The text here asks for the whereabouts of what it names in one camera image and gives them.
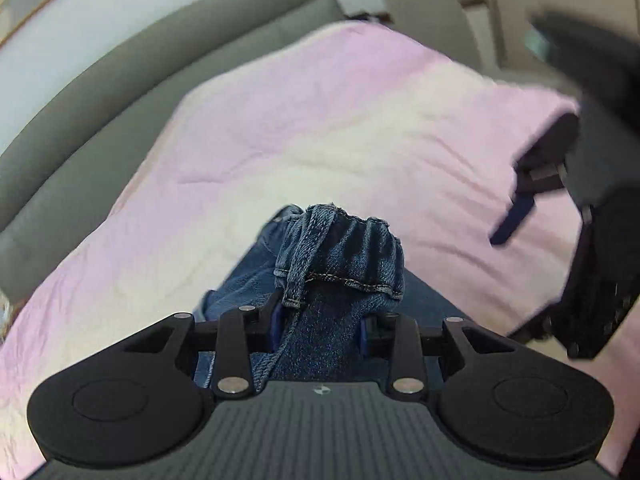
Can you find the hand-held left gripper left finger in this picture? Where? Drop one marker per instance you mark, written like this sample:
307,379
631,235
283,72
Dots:
274,317

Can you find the grey upholstered bed headboard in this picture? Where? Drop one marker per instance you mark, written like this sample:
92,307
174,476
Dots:
100,85

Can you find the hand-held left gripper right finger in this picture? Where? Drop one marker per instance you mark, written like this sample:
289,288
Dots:
364,332

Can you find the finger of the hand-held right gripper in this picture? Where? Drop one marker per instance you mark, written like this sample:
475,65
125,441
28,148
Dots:
511,220

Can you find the pink and cream quilt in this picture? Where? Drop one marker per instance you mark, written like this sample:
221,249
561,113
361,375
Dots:
300,135

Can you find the blue denim pants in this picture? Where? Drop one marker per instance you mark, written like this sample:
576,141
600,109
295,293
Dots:
330,270

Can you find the grey upholstered chair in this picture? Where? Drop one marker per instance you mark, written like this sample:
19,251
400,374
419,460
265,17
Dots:
430,20

